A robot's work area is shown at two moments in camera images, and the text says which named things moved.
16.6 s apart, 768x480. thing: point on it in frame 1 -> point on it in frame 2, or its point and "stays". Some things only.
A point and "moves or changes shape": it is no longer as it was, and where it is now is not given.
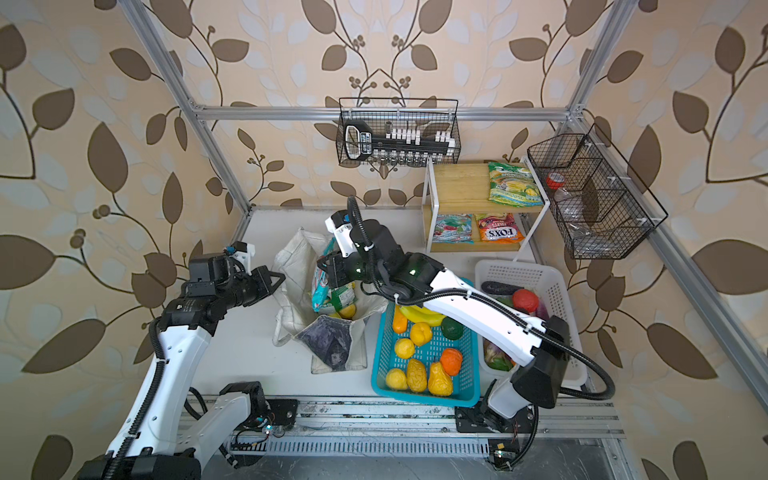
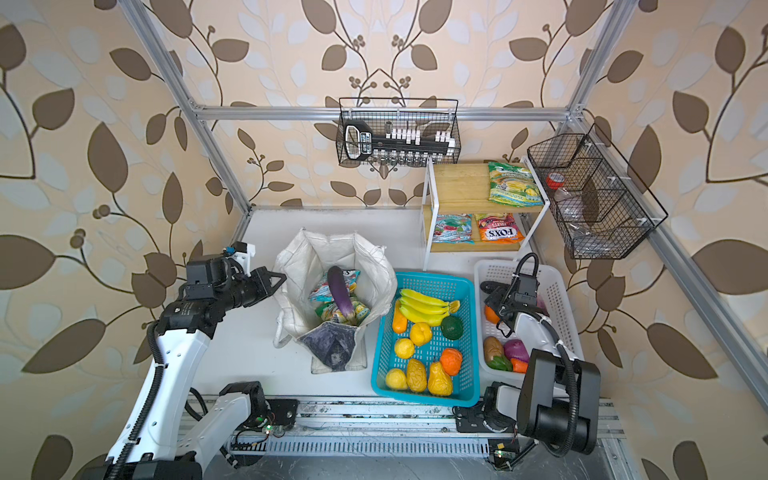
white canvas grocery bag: (333, 343) stays
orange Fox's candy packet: (498, 228) stays
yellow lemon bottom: (396, 379) stays
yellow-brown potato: (416, 375) stays
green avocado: (451, 329) stays
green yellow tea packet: (343, 296) -> (330, 312)
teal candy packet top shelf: (321, 284) moves or changes shape
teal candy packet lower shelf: (453, 228) stays
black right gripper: (337, 268) -> (495, 298)
